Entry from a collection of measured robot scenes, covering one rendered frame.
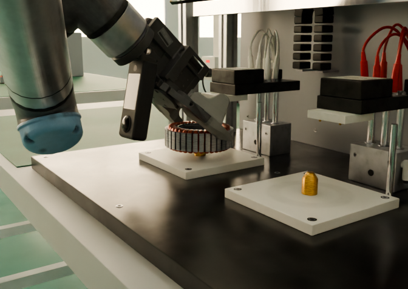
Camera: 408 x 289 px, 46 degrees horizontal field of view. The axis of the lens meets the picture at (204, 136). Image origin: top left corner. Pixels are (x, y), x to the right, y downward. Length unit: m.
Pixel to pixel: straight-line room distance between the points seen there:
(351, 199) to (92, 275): 0.31
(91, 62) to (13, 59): 4.99
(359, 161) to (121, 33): 0.37
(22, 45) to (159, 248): 0.23
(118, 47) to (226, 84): 0.21
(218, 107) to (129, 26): 0.18
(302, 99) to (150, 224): 0.50
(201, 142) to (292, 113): 0.29
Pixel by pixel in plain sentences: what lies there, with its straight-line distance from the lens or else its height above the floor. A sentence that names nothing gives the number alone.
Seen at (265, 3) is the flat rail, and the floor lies 1.02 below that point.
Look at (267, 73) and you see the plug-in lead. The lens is 0.82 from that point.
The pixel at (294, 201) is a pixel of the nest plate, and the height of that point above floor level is 0.78.
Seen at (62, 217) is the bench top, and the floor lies 0.75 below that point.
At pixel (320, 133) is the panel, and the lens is 0.92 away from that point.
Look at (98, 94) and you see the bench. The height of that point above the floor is 0.73.
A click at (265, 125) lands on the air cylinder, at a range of 0.83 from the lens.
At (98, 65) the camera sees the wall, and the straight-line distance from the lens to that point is 5.53.
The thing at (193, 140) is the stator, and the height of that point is 0.82.
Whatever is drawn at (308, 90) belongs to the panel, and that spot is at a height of 0.87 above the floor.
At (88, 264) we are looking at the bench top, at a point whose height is 0.73.
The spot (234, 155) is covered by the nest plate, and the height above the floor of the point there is 0.78.
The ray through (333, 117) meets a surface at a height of 0.88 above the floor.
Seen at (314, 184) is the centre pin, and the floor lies 0.80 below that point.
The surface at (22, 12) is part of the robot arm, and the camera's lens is 0.46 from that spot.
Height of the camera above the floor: 0.97
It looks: 11 degrees down
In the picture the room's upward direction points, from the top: straight up
